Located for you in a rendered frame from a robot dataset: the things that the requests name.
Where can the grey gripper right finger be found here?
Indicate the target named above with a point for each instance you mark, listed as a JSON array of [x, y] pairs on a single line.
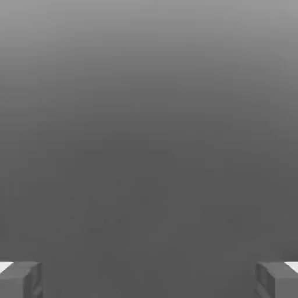
[[278, 280]]

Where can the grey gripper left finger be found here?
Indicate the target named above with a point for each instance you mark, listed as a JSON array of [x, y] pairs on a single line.
[[19, 280]]

